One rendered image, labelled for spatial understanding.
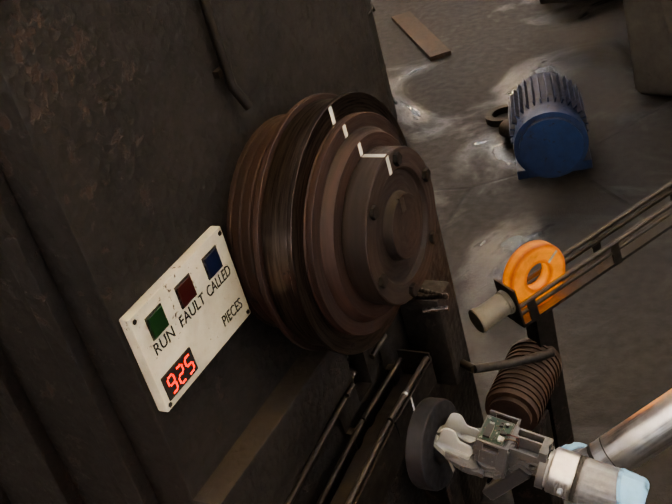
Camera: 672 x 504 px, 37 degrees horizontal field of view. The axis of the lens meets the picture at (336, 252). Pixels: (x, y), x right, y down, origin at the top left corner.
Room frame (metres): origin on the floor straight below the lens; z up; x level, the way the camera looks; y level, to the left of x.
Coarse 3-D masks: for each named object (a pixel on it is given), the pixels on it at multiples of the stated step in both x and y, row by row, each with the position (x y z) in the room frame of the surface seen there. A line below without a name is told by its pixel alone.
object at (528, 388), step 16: (512, 352) 1.82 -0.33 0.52; (528, 352) 1.80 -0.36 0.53; (512, 368) 1.76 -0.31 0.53; (528, 368) 1.75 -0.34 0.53; (544, 368) 1.75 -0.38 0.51; (560, 368) 1.79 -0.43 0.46; (496, 384) 1.73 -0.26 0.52; (512, 384) 1.71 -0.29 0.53; (528, 384) 1.71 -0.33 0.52; (544, 384) 1.72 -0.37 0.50; (496, 400) 1.69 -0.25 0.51; (512, 400) 1.67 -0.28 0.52; (528, 400) 1.67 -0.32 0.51; (544, 400) 1.69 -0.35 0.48; (512, 416) 1.67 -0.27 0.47; (528, 416) 1.65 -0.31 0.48; (544, 416) 1.72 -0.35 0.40; (544, 432) 1.70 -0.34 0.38; (528, 480) 1.70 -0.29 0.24; (528, 496) 1.71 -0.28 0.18; (544, 496) 1.68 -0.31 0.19
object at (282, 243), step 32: (352, 96) 1.62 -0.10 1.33; (288, 128) 1.55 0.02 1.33; (320, 128) 1.52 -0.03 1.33; (288, 160) 1.48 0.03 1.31; (288, 192) 1.44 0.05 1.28; (288, 224) 1.40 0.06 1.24; (288, 256) 1.38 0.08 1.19; (288, 288) 1.39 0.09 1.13; (288, 320) 1.41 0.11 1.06; (320, 320) 1.39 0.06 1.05; (352, 352) 1.44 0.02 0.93
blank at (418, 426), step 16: (432, 400) 1.29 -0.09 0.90; (448, 400) 1.31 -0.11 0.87; (416, 416) 1.26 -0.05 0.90; (432, 416) 1.26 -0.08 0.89; (448, 416) 1.30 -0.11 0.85; (416, 432) 1.24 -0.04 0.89; (432, 432) 1.25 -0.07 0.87; (416, 448) 1.22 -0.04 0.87; (432, 448) 1.24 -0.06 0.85; (416, 464) 1.21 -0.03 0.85; (432, 464) 1.22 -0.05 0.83; (448, 464) 1.26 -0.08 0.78; (416, 480) 1.21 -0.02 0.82; (432, 480) 1.21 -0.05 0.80; (448, 480) 1.25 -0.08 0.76
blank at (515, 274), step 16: (512, 256) 1.84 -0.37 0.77; (528, 256) 1.83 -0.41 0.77; (544, 256) 1.84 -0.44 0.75; (560, 256) 1.85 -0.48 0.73; (512, 272) 1.81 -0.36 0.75; (528, 272) 1.82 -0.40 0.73; (544, 272) 1.86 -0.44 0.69; (560, 272) 1.85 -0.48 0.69; (512, 288) 1.81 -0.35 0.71; (528, 288) 1.82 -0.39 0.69
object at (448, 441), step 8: (448, 432) 1.23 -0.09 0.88; (440, 440) 1.24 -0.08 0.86; (448, 440) 1.23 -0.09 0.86; (456, 440) 1.22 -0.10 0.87; (440, 448) 1.23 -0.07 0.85; (448, 448) 1.23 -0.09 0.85; (456, 448) 1.22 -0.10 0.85; (464, 448) 1.21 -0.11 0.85; (472, 448) 1.21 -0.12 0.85; (464, 456) 1.21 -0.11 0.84
